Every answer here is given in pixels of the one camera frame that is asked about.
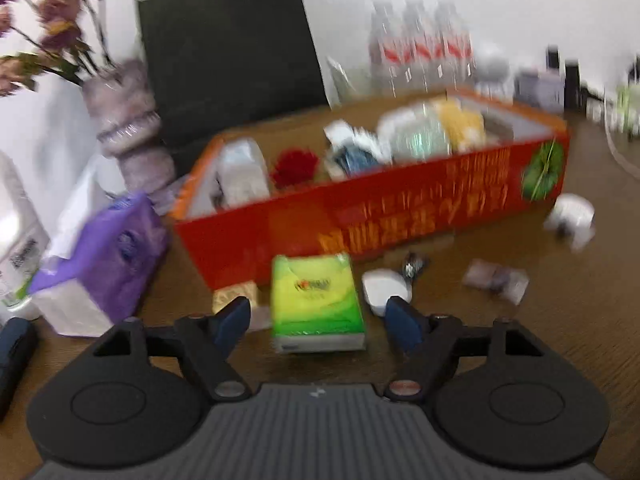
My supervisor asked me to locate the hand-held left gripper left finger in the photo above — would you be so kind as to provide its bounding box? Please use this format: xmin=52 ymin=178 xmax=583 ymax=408
xmin=95 ymin=296 xmax=252 ymax=402

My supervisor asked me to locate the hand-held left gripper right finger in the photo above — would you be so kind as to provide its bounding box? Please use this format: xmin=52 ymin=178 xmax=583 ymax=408
xmin=385 ymin=296 xmax=543 ymax=402

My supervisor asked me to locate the white round case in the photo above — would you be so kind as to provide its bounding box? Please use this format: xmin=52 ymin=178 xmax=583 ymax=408
xmin=361 ymin=268 xmax=414 ymax=317

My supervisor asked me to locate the green tissue packet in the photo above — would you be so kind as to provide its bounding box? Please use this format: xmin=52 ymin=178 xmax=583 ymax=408
xmin=270 ymin=252 xmax=367 ymax=355

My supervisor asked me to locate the small clear plastic bag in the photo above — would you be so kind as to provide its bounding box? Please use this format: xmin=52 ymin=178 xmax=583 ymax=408
xmin=461 ymin=258 xmax=530 ymax=307

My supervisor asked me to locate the red cardboard box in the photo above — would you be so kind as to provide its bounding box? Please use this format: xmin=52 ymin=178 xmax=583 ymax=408
xmin=170 ymin=87 xmax=572 ymax=293

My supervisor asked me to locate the translucent plastic box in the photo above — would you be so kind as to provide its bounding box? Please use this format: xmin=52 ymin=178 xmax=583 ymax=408
xmin=215 ymin=137 xmax=272 ymax=211

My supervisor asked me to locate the red rose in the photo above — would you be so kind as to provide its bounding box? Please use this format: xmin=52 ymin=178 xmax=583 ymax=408
xmin=270 ymin=148 xmax=321 ymax=191

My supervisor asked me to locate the dark teal small packet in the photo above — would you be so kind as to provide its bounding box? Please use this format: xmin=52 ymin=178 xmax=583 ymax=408
xmin=330 ymin=144 xmax=383 ymax=181

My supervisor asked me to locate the iridescent organza bag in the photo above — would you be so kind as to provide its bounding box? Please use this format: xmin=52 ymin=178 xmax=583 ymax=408
xmin=376 ymin=102 xmax=453 ymax=163

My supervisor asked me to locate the white round plastic object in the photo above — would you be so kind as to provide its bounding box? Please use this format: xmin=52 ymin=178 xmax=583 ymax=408
xmin=542 ymin=192 xmax=597 ymax=253

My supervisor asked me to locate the white tissue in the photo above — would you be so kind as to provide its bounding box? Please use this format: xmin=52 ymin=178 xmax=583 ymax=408
xmin=322 ymin=119 xmax=393 ymax=161

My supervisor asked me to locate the white and yellow plush toy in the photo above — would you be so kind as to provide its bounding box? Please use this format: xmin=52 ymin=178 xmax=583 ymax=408
xmin=432 ymin=97 xmax=516 ymax=153

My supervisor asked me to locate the purple tissue pack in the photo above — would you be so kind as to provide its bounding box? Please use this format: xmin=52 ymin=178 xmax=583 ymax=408
xmin=27 ymin=152 xmax=171 ymax=338

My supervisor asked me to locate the mottled purple vase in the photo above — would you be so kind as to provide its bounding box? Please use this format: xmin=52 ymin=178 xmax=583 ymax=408
xmin=80 ymin=57 xmax=177 ymax=196

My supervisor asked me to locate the white detergent bottle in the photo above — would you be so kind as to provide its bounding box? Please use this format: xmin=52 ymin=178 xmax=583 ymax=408
xmin=0 ymin=152 xmax=51 ymax=321

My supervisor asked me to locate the black paper bag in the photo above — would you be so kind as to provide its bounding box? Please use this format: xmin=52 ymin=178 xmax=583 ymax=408
xmin=134 ymin=0 xmax=331 ymax=161

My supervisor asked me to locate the white robot speaker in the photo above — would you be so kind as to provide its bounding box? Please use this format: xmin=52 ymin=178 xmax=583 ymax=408
xmin=475 ymin=50 xmax=516 ymax=101

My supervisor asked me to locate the white printed tin box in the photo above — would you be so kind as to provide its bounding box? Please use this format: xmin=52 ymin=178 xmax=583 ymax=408
xmin=515 ymin=67 xmax=566 ymax=113

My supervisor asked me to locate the clear water bottle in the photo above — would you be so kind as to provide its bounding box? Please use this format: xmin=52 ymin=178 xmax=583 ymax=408
xmin=432 ymin=0 xmax=476 ymax=91
xmin=369 ymin=1 xmax=404 ymax=98
xmin=400 ymin=0 xmax=436 ymax=93

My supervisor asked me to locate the tall black box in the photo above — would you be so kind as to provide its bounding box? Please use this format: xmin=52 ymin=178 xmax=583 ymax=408
xmin=564 ymin=59 xmax=581 ymax=111

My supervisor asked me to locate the green spray bottle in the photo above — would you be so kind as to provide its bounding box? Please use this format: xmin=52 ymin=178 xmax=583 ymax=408
xmin=615 ymin=85 xmax=638 ymax=136

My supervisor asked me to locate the dried pink rose bouquet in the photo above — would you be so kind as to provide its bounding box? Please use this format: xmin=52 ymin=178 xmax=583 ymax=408
xmin=0 ymin=0 xmax=123 ymax=98

